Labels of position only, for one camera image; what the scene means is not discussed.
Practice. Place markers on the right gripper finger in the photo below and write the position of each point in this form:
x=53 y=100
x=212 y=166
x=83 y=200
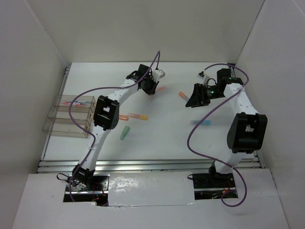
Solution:
x=196 y=90
x=194 y=101

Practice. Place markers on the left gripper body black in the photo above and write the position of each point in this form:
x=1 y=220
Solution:
x=149 y=85

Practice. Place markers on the white foil sheet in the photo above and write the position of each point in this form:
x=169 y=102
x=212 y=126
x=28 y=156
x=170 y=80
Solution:
x=150 y=189

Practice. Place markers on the orange capped clear marker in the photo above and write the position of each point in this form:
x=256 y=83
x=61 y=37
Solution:
x=184 y=96

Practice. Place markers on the clear drawer organizer near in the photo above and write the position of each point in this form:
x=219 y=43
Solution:
x=66 y=127

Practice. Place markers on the orange pink highlighter marker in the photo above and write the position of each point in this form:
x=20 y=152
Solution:
x=138 y=116

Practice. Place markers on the blue capped clear marker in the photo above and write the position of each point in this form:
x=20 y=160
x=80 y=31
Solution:
x=195 y=122

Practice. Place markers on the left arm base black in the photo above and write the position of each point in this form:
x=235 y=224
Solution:
x=96 y=191

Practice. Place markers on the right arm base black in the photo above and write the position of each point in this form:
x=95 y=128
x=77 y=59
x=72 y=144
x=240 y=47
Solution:
x=212 y=185

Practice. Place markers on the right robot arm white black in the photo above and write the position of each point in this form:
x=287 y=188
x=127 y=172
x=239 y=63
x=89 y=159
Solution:
x=246 y=133

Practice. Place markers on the grey thin pen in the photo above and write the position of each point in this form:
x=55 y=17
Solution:
x=84 y=102

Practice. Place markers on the clear drawer organizer far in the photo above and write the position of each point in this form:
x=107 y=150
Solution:
x=69 y=98

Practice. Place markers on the green translucent cap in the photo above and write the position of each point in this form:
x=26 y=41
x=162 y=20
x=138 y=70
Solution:
x=124 y=132

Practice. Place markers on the aluminium frame rail front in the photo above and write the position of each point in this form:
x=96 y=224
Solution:
x=127 y=165

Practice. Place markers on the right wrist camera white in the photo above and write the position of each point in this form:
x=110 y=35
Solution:
x=204 y=77

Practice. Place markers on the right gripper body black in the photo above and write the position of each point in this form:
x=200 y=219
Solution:
x=208 y=94

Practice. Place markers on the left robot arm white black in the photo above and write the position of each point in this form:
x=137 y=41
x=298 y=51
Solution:
x=106 y=117

